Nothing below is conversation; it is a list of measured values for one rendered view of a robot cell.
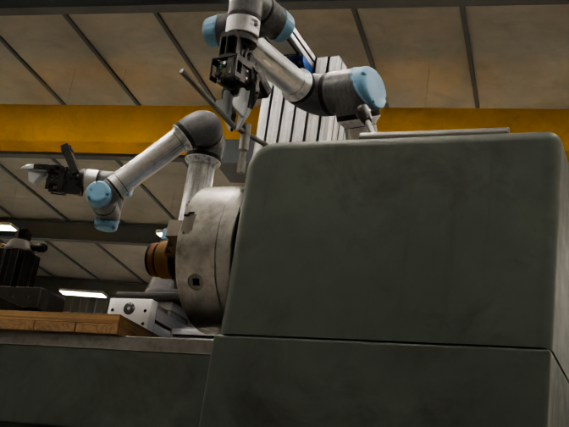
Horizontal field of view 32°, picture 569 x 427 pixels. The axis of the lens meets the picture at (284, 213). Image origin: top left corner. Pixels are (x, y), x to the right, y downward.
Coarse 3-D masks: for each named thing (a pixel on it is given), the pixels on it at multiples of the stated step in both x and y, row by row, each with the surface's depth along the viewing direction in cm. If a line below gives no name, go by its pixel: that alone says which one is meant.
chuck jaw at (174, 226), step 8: (192, 216) 200; (168, 224) 203; (176, 224) 202; (184, 224) 199; (192, 224) 199; (168, 232) 201; (176, 232) 201; (168, 240) 203; (176, 240) 202; (168, 248) 206; (168, 256) 209
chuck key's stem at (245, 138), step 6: (246, 126) 217; (246, 132) 216; (240, 138) 216; (246, 138) 216; (240, 144) 216; (246, 144) 216; (240, 150) 216; (246, 150) 216; (240, 156) 215; (240, 162) 215; (240, 168) 214; (240, 174) 215
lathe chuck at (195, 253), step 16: (208, 192) 204; (224, 192) 203; (192, 208) 200; (208, 208) 199; (208, 224) 196; (192, 240) 196; (208, 240) 195; (176, 256) 197; (192, 256) 195; (208, 256) 194; (176, 272) 197; (192, 272) 195; (208, 272) 194; (192, 288) 196; (208, 288) 195; (192, 304) 198; (208, 304) 196; (192, 320) 201; (208, 320) 200
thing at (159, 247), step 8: (152, 248) 214; (160, 248) 212; (152, 256) 213; (160, 256) 212; (152, 264) 213; (160, 264) 212; (168, 264) 211; (152, 272) 214; (160, 272) 212; (168, 272) 211
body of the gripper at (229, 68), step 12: (228, 36) 214; (240, 36) 215; (252, 36) 216; (228, 48) 214; (240, 48) 216; (252, 48) 220; (216, 60) 215; (228, 60) 212; (240, 60) 212; (216, 72) 214; (228, 72) 211; (240, 72) 211; (252, 72) 215; (228, 84) 216; (240, 84) 215
